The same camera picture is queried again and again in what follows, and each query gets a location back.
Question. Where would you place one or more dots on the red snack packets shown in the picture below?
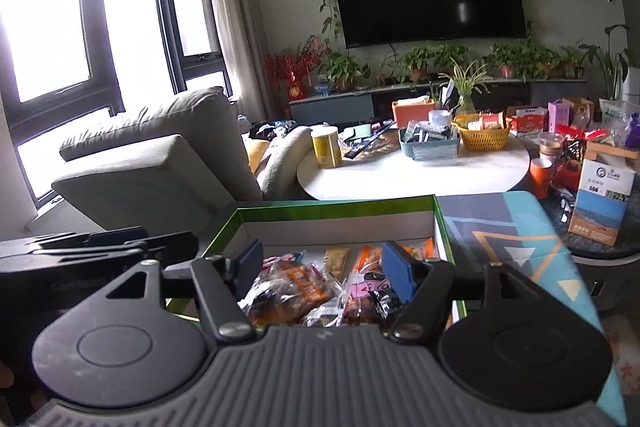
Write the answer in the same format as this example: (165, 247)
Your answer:
(575, 157)

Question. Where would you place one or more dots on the yellow can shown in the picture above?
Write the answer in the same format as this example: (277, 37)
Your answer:
(326, 149)

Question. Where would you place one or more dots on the pink label snack packet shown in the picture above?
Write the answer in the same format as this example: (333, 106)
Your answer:
(370, 286)

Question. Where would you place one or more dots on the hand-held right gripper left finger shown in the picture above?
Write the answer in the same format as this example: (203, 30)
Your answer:
(250, 267)

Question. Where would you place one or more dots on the spider plant in vase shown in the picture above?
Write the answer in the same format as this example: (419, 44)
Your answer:
(467, 82)

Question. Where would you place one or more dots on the potted green plant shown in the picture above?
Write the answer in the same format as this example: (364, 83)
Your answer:
(432, 59)
(522, 57)
(342, 67)

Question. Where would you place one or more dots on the red flower plant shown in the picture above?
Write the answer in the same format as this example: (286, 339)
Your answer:
(292, 64)

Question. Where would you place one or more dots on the tall leafy plant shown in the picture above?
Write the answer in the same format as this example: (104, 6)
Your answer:
(607, 62)

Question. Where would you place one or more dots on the orange tissue box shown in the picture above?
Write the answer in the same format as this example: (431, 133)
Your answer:
(412, 113)

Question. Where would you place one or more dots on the teal plastic tray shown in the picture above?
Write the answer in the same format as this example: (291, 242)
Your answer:
(430, 149)

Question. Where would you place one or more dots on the red and white box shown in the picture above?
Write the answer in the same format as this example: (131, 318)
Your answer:
(527, 122)

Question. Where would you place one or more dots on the beige snack bar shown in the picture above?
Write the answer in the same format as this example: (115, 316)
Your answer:
(336, 262)

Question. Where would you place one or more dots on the brown snack packet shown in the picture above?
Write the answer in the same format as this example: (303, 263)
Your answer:
(362, 309)

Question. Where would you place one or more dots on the orange cup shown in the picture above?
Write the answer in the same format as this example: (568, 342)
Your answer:
(541, 179)

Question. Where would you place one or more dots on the grey television cabinet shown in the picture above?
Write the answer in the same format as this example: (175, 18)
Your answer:
(330, 104)

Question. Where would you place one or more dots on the white round coffee table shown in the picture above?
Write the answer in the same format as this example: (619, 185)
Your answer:
(400, 179)

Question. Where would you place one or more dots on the patterned teal tablecloth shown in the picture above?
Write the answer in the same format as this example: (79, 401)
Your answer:
(520, 247)

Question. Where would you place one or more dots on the orange peanut packet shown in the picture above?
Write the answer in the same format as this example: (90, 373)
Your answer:
(295, 289)

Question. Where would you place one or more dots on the black round side table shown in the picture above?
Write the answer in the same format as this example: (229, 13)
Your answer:
(600, 252)

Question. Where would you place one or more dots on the white cushion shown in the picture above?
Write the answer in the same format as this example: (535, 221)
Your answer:
(282, 162)

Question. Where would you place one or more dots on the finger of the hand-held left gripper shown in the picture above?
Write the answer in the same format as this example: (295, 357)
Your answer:
(115, 241)

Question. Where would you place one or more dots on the white and blue carton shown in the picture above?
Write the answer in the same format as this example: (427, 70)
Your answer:
(602, 202)

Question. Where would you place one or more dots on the green cardboard box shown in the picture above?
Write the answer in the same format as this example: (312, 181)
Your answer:
(325, 227)

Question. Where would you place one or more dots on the yellow cushion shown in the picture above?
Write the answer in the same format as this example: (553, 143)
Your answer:
(256, 155)

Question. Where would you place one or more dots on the black frame window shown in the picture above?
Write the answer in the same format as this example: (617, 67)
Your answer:
(110, 37)

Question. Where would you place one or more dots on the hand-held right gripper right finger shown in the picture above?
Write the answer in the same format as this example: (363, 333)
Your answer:
(400, 272)

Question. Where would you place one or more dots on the small orange snack packets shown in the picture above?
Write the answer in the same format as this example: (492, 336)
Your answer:
(370, 253)

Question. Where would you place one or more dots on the beige curtain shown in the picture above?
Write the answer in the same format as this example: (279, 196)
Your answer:
(235, 7)

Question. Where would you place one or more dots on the grey armchair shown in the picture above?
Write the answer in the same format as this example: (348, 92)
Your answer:
(150, 157)

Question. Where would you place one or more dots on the yellow woven basket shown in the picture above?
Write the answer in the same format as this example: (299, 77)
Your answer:
(485, 139)

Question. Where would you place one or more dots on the pink box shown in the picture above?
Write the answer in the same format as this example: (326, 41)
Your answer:
(558, 117)

